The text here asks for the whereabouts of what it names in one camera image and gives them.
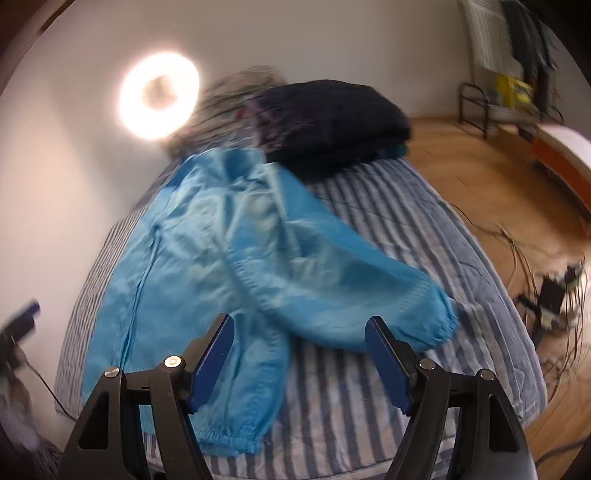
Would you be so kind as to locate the light blue work jacket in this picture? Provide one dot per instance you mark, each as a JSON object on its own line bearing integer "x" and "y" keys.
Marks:
{"x": 230, "y": 233}

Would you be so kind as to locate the striped cloth on rack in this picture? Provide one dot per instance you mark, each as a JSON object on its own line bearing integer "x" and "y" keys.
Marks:
{"x": 488, "y": 38}

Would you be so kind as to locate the dark navy folded jacket pile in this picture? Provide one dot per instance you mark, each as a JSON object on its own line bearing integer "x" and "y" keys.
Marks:
{"x": 318, "y": 128}

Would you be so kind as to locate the black clothes rack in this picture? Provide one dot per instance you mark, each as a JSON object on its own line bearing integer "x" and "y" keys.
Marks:
{"x": 480, "y": 105}

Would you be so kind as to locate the yellow crate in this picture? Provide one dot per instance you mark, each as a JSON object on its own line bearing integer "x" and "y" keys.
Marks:
{"x": 516, "y": 94}

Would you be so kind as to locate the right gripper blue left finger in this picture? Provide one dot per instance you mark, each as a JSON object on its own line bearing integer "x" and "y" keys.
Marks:
{"x": 180, "y": 385}

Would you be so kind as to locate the orange box with white cover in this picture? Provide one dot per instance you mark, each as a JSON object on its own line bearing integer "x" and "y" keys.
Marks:
{"x": 566, "y": 153}

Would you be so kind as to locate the bright ring light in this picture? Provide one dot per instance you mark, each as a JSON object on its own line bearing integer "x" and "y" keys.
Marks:
{"x": 158, "y": 95}

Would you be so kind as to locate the dark clothes on rack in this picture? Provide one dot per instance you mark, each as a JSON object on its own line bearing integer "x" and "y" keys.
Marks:
{"x": 531, "y": 48}

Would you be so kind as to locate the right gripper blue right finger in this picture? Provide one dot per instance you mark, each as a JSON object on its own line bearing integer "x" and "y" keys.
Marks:
{"x": 420, "y": 388}

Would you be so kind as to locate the blue white striped quilt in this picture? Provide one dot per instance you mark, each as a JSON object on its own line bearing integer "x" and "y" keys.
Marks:
{"x": 336, "y": 421}

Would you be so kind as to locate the floral folded blankets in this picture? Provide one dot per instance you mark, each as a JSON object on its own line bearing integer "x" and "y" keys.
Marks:
{"x": 221, "y": 118}

